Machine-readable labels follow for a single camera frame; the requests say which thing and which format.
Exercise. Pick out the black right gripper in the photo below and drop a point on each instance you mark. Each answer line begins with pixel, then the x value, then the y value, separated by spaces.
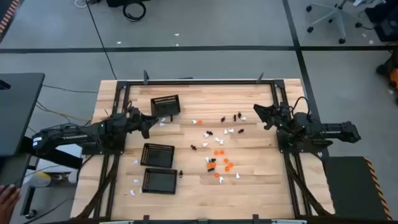
pixel 283 116

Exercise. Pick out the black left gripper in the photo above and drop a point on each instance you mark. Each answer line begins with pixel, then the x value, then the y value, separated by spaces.
pixel 135 119

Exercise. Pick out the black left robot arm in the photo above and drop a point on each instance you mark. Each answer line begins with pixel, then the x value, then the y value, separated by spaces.
pixel 77 137

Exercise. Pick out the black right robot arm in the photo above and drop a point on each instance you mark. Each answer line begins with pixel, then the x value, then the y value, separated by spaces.
pixel 326 130

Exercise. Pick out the black slotted plastic basket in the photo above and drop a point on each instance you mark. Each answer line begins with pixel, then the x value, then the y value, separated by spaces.
pixel 165 107
pixel 157 157
pixel 160 183

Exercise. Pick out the black desk leg beam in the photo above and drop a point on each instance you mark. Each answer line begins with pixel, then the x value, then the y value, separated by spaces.
pixel 59 158

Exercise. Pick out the white strip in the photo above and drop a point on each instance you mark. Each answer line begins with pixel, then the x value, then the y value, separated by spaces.
pixel 116 222
pixel 289 221

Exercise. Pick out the black hazard-striped floor mat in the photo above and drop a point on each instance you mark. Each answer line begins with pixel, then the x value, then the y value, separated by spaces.
pixel 351 186

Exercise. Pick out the yellow white round roll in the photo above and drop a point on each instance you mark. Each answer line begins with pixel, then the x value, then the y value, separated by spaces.
pixel 42 179

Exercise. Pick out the grey office chair base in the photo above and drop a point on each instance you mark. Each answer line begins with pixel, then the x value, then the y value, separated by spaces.
pixel 337 15

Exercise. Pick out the black floor device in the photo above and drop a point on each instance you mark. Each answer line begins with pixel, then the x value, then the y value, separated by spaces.
pixel 124 2

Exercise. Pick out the black desk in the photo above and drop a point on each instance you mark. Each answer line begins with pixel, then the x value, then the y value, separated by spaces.
pixel 18 109

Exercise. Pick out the black and orange machine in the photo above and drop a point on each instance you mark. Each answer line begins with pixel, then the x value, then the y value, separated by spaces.
pixel 390 71

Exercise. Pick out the black equipment box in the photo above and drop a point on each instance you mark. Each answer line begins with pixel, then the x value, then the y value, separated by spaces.
pixel 385 18

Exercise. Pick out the person's hand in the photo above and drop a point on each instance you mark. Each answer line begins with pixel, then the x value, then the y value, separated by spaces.
pixel 7 202

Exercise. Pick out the hazard-striped floor strip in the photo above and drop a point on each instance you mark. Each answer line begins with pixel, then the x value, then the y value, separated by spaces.
pixel 6 15

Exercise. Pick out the black frame upright post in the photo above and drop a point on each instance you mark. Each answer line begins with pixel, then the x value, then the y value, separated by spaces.
pixel 260 77
pixel 145 76

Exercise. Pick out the black aluminium table frame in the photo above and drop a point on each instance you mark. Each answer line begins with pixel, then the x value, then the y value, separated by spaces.
pixel 202 82

